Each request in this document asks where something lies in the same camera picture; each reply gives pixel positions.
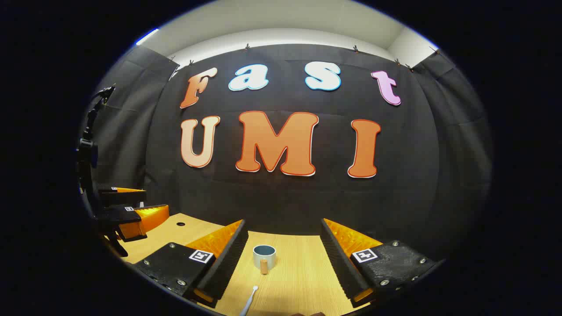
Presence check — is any white toothbrush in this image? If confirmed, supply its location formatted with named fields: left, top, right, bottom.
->
left=239, top=286, right=259, bottom=316

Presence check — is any black backdrop cloth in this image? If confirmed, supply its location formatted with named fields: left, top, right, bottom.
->
left=86, top=43, right=492, bottom=264

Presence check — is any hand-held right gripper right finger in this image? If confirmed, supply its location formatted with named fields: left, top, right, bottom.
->
left=320, top=218, right=440, bottom=308

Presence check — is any pale green cup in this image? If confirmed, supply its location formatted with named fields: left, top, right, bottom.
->
left=253, top=244, right=277, bottom=275

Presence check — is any wooden desktop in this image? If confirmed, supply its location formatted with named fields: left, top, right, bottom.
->
left=105, top=213, right=382, bottom=316

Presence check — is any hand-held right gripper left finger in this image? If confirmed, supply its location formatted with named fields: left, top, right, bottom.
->
left=132, top=219, right=249, bottom=309

